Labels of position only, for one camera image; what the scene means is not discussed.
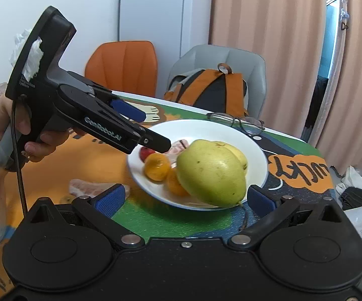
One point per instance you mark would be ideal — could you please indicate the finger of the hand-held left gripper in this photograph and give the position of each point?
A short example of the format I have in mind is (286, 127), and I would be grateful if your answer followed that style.
(127, 110)
(156, 142)

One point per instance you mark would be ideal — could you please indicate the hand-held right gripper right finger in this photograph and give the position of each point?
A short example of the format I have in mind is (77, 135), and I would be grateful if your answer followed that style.
(261, 200)

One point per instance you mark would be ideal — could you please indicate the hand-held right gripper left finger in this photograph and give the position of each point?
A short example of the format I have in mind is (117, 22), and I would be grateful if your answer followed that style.
(112, 199)

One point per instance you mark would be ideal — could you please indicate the small red fruit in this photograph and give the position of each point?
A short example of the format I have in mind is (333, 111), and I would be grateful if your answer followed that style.
(145, 153)

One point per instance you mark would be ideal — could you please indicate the thin peeled pomelo segment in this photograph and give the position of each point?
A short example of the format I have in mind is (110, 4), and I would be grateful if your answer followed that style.
(176, 149)

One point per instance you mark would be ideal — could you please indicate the orange mandarin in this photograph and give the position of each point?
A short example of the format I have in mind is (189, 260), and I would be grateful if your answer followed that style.
(157, 167)
(174, 183)

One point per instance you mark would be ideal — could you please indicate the white ceramic bowl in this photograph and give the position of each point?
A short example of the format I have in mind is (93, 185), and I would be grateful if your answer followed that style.
(256, 163)

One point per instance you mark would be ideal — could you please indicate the person's left hand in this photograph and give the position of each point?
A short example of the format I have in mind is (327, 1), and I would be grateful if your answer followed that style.
(2, 113)

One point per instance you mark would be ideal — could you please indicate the large peeled pomelo segment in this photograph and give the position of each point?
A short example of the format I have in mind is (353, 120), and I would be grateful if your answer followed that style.
(87, 188)

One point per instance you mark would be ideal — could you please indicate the orange upholstered chair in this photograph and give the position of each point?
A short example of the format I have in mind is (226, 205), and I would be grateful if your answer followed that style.
(121, 65)

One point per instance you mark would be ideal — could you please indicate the orange and grey backpack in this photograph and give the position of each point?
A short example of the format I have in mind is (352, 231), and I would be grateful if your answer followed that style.
(206, 87)

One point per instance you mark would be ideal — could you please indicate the white tissue pack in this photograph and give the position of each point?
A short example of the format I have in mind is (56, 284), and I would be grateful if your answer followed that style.
(21, 42)

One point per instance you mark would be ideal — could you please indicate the black thin-framed eyeglasses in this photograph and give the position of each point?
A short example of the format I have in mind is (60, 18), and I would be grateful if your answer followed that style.
(236, 120)

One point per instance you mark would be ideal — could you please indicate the white plastic bag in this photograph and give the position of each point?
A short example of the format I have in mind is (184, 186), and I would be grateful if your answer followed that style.
(353, 175)

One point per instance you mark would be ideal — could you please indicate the black folded cloth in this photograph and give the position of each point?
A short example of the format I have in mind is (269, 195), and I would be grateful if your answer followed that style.
(358, 197)

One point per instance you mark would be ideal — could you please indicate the grey upholstered chair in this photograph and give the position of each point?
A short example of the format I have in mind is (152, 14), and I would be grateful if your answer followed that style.
(250, 65)

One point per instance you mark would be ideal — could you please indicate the small hanging hooks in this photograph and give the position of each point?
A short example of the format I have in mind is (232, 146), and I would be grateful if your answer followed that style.
(344, 15)

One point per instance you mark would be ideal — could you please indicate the white door frame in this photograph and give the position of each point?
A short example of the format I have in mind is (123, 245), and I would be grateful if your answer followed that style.
(336, 62)

